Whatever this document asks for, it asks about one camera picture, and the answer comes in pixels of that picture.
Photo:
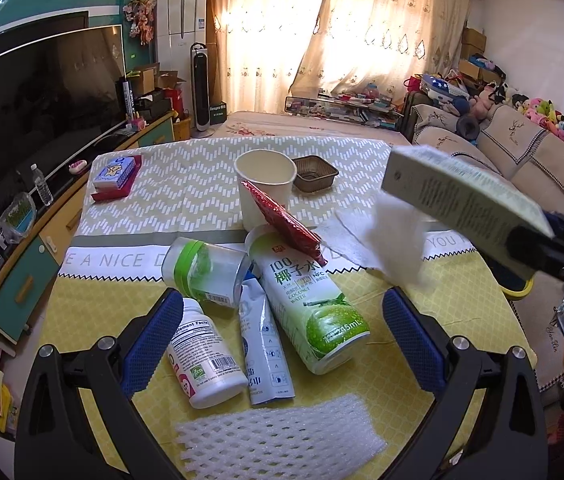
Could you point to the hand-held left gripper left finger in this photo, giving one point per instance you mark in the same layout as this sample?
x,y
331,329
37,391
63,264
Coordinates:
x,y
152,345

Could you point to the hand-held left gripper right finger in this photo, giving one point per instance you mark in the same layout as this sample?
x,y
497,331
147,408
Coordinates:
x,y
412,345

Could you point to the yellow rimmed trash bin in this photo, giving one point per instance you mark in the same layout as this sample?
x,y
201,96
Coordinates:
x,y
522,290

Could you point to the white supplement bottle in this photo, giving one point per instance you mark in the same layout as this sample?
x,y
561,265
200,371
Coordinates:
x,y
204,355

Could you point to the green and white carton box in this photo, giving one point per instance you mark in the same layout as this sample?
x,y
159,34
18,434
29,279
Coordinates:
x,y
462,200

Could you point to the white tissue paper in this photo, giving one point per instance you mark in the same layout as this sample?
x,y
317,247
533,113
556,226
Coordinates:
x,y
392,240

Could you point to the green and white drink bottle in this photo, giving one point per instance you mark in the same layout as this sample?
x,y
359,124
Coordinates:
x,y
307,300

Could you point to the white foam net sleeve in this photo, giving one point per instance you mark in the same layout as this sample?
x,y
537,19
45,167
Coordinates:
x,y
282,435

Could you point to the red snack packet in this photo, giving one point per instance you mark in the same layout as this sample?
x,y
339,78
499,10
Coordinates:
x,y
282,220

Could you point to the white paper cup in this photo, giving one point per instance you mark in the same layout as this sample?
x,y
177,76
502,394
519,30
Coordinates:
x,y
264,195

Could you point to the clear jar with green label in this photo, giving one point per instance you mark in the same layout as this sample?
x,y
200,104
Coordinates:
x,y
207,272

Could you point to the beige sofa with embroidered covers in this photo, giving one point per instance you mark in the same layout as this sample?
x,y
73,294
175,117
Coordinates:
x,y
522,155

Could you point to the row of plush toys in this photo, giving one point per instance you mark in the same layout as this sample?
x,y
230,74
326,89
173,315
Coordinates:
x,y
542,110

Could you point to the dark grey round cushion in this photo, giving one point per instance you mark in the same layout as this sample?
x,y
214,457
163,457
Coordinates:
x,y
468,127

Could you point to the teal and wood TV cabinet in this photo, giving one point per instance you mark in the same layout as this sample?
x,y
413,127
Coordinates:
x,y
17,285

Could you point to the red flat box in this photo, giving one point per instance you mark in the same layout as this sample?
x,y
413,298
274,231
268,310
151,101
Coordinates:
x,y
134,182

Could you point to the blue card box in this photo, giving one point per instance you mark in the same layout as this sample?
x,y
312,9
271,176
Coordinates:
x,y
114,172

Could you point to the blue star print bag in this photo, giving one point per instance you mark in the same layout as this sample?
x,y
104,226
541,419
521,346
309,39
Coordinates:
x,y
442,87

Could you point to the clear water bottle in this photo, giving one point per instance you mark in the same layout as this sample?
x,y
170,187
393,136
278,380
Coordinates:
x,y
42,187

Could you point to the small pink object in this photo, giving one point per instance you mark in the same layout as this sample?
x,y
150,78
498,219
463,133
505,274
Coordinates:
x,y
78,166

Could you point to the stack of cardboard boxes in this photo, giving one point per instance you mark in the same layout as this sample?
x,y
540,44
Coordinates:
x,y
474,50

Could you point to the cluttered glass table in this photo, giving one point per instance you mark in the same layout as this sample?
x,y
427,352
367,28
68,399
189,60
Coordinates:
x,y
342,107

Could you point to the red fire extinguisher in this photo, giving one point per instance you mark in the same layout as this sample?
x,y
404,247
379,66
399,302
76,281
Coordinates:
x,y
178,102

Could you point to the bed with floral sheet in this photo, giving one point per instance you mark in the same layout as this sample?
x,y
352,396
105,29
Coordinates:
x,y
287,127

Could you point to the black tower fan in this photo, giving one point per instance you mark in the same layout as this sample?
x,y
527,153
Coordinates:
x,y
202,95

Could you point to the black flat television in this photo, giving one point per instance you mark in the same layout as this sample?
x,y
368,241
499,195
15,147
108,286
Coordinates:
x,y
27,110

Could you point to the open cardboard boxes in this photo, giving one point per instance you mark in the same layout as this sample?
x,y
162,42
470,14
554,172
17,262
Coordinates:
x,y
154,77

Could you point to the beige patterned curtain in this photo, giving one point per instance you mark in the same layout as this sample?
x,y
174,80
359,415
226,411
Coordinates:
x,y
262,45
387,25

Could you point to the brown wooden board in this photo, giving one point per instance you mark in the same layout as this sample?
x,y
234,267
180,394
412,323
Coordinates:
x,y
212,45

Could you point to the white standing air conditioner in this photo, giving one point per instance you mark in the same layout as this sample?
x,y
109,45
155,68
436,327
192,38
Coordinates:
x,y
179,25

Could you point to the hanging artificial flowers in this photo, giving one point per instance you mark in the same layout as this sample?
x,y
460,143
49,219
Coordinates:
x,y
141,17

